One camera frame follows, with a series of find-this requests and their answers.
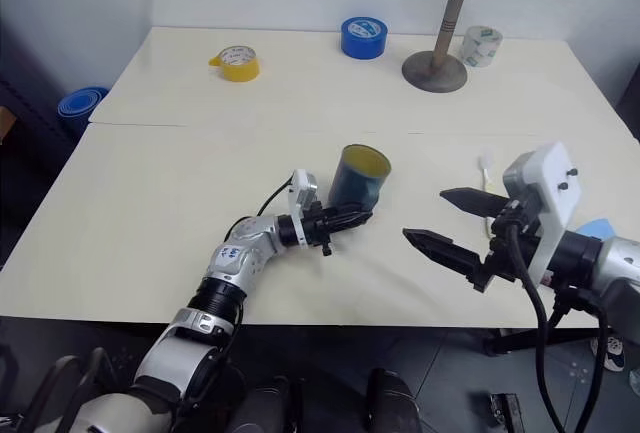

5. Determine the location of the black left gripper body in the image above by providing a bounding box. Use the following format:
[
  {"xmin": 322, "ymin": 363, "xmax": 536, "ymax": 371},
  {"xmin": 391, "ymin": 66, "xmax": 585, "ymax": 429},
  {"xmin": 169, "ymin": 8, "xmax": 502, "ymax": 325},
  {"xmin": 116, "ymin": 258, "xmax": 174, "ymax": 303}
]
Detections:
[{"xmin": 302, "ymin": 200, "xmax": 344, "ymax": 259}]

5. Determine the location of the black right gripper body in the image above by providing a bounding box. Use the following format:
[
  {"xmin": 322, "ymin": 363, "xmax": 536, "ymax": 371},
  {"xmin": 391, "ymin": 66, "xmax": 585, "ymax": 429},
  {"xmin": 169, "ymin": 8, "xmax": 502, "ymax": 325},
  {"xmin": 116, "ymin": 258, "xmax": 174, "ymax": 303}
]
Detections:
[{"xmin": 471, "ymin": 196, "xmax": 547, "ymax": 295}]

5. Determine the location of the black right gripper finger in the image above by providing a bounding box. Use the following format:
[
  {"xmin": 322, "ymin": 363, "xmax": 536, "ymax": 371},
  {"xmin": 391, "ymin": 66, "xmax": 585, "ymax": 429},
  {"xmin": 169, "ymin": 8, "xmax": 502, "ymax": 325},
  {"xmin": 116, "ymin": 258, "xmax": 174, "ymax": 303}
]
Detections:
[
  {"xmin": 439, "ymin": 186, "xmax": 511, "ymax": 220},
  {"xmin": 402, "ymin": 227, "xmax": 490, "ymax": 285}
]

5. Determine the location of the dark blue mug yellow inside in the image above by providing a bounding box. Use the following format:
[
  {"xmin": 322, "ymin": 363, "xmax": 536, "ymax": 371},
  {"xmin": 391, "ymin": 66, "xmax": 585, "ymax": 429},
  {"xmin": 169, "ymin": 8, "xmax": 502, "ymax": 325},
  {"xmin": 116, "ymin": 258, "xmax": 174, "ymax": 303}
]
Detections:
[{"xmin": 327, "ymin": 144, "xmax": 392, "ymax": 214}]

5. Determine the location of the white toothbrush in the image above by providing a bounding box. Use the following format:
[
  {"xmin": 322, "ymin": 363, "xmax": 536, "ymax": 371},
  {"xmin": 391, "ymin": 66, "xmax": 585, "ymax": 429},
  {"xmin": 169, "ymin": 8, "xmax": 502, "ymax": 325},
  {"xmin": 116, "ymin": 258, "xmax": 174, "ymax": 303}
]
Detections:
[{"xmin": 477, "ymin": 152, "xmax": 497, "ymax": 242}]

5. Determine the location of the wooden hat stand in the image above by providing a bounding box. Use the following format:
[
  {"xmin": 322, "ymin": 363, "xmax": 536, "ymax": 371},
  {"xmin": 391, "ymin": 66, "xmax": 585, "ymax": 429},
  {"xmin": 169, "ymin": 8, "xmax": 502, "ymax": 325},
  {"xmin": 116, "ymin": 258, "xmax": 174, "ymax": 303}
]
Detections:
[{"xmin": 401, "ymin": 0, "xmax": 498, "ymax": 93}]

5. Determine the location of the light blue paper piece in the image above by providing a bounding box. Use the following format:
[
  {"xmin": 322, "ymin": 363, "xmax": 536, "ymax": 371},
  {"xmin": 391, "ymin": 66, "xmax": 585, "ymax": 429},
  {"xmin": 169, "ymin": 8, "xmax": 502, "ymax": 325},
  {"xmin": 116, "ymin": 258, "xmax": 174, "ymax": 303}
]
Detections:
[{"xmin": 574, "ymin": 219, "xmax": 614, "ymax": 242}]

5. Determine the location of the white and black shoe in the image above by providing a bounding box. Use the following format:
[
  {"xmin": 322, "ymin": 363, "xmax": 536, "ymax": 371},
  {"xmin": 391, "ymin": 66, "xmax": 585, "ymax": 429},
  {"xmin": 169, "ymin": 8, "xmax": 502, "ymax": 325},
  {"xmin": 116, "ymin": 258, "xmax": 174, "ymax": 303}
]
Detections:
[{"xmin": 590, "ymin": 334, "xmax": 629, "ymax": 372}]

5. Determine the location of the clear printed tape roll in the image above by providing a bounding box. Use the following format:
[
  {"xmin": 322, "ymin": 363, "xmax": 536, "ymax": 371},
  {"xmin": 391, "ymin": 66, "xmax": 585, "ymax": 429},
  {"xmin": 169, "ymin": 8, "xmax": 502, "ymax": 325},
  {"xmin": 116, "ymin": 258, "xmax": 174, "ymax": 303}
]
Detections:
[{"xmin": 460, "ymin": 25, "xmax": 504, "ymax": 69}]

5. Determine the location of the black floor device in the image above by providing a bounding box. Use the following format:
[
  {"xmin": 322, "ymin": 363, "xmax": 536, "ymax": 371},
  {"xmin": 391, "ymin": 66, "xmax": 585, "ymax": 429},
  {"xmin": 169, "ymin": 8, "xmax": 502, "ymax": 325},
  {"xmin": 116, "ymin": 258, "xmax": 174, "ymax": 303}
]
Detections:
[{"xmin": 489, "ymin": 392, "xmax": 524, "ymax": 433}]

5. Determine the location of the dark rounded shape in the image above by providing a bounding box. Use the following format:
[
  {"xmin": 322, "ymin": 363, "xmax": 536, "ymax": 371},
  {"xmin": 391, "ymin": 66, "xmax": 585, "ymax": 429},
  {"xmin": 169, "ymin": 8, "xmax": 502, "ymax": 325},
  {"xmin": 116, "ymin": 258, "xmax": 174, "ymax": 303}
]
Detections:
[
  {"xmin": 367, "ymin": 367, "xmax": 422, "ymax": 433},
  {"xmin": 227, "ymin": 376, "xmax": 302, "ymax": 433}
]

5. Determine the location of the blue tape roll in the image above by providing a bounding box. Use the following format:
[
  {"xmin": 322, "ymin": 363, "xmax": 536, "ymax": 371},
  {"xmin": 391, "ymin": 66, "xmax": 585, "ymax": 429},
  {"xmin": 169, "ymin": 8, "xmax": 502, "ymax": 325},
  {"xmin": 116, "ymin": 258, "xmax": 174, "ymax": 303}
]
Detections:
[{"xmin": 340, "ymin": 16, "xmax": 389, "ymax": 61}]

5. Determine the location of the yellow tape roll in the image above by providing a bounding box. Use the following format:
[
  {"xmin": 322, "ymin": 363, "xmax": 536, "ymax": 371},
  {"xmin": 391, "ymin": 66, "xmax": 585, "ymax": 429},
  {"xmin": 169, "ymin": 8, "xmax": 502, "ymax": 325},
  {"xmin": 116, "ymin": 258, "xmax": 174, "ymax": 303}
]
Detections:
[{"xmin": 207, "ymin": 45, "xmax": 262, "ymax": 84}]

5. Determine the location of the blue rolled mat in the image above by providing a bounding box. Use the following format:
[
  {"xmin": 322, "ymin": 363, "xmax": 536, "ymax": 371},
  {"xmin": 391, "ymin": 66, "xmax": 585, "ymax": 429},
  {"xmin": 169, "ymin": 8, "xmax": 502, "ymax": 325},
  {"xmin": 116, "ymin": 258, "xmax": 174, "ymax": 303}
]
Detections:
[{"xmin": 56, "ymin": 86, "xmax": 112, "ymax": 131}]

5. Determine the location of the black shelf rack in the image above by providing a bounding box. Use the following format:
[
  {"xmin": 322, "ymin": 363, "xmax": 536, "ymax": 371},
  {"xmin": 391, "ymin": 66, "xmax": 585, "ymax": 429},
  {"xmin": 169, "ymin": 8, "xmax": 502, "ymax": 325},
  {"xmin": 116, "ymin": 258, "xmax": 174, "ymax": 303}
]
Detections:
[{"xmin": 0, "ymin": 72, "xmax": 77, "ymax": 177}]

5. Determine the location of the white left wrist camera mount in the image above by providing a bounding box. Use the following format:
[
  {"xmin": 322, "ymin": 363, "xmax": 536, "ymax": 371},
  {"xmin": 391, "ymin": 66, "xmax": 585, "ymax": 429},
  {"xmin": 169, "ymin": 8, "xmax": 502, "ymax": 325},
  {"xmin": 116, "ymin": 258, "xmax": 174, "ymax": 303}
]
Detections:
[{"xmin": 288, "ymin": 168, "xmax": 322, "ymax": 247}]

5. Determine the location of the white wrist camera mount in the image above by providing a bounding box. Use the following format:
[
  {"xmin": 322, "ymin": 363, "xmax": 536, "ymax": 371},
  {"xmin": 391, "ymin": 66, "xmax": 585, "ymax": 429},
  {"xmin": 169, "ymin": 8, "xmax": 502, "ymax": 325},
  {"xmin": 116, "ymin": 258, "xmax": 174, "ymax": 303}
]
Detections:
[
  {"xmin": 501, "ymin": 141, "xmax": 584, "ymax": 288},
  {"xmin": 288, "ymin": 168, "xmax": 322, "ymax": 247}
]

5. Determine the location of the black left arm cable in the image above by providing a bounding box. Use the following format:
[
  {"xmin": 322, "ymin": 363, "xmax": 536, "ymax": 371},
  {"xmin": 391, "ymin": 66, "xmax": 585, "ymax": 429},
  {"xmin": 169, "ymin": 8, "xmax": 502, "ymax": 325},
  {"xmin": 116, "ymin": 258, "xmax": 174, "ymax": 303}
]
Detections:
[{"xmin": 227, "ymin": 177, "xmax": 296, "ymax": 235}]

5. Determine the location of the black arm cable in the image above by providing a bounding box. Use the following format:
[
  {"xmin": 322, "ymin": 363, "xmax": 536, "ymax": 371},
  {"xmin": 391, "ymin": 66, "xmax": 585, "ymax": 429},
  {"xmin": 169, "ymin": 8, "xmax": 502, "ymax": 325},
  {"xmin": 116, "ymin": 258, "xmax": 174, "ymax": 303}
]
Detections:
[
  {"xmin": 492, "ymin": 205, "xmax": 614, "ymax": 433},
  {"xmin": 227, "ymin": 177, "xmax": 296, "ymax": 235}
]

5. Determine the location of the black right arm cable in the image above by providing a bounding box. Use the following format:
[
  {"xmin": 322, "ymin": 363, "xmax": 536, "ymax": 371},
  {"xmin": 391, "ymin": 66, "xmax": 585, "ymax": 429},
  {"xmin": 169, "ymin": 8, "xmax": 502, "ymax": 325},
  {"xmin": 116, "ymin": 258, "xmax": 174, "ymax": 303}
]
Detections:
[{"xmin": 492, "ymin": 205, "xmax": 614, "ymax": 433}]

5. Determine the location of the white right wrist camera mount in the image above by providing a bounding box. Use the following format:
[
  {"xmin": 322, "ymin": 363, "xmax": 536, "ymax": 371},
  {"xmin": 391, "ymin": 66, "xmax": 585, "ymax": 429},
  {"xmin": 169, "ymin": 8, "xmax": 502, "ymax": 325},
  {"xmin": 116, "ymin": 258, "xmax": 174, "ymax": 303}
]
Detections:
[{"xmin": 501, "ymin": 141, "xmax": 584, "ymax": 288}]

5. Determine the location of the black table frame bar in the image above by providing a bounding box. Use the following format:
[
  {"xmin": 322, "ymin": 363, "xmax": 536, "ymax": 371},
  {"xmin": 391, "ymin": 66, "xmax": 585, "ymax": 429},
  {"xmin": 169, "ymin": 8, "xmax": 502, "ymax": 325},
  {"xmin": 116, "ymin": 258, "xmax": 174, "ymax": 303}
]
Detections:
[{"xmin": 482, "ymin": 326, "xmax": 601, "ymax": 357}]

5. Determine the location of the black curved metal frame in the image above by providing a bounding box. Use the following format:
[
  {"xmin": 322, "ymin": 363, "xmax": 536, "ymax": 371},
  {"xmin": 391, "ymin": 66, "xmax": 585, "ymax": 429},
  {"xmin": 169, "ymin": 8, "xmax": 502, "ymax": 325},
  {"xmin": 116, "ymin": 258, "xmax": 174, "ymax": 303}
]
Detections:
[{"xmin": 19, "ymin": 346, "xmax": 132, "ymax": 433}]

